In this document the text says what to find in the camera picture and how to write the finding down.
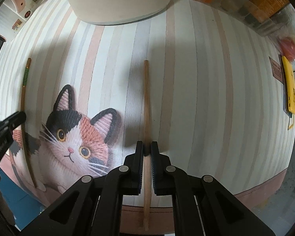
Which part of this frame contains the wooden chopstick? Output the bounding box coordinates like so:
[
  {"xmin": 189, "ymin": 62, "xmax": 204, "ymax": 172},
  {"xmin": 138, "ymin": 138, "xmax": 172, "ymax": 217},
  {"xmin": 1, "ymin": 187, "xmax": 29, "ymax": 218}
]
[
  {"xmin": 143, "ymin": 60, "xmax": 152, "ymax": 231},
  {"xmin": 20, "ymin": 57, "xmax": 38, "ymax": 189}
]

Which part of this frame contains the left gripper of other arm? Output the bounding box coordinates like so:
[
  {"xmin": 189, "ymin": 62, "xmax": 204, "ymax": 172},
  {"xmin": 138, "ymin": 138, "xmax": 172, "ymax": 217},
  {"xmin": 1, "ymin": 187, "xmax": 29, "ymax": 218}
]
[{"xmin": 0, "ymin": 111, "xmax": 27, "ymax": 178}]

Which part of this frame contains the striped cat table mat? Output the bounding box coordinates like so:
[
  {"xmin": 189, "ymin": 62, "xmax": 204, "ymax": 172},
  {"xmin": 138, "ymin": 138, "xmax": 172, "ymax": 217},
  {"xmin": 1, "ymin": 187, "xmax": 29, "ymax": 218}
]
[{"xmin": 0, "ymin": 0, "xmax": 295, "ymax": 234}]

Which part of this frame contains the brown card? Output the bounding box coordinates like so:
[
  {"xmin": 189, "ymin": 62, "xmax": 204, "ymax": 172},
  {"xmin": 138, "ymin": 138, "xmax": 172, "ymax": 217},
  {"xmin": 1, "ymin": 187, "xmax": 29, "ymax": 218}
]
[{"xmin": 269, "ymin": 56, "xmax": 283, "ymax": 83}]

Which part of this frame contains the clear plastic bag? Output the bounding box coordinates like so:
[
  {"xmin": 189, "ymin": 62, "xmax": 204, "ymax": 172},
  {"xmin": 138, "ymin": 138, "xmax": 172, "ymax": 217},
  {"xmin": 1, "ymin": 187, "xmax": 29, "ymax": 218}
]
[{"xmin": 269, "ymin": 4, "xmax": 295, "ymax": 71}]

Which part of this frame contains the pink electric kettle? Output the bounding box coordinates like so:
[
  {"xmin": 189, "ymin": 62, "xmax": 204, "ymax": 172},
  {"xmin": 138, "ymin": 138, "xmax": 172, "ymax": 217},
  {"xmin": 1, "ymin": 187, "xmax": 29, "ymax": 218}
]
[{"xmin": 0, "ymin": 0, "xmax": 38, "ymax": 40}]

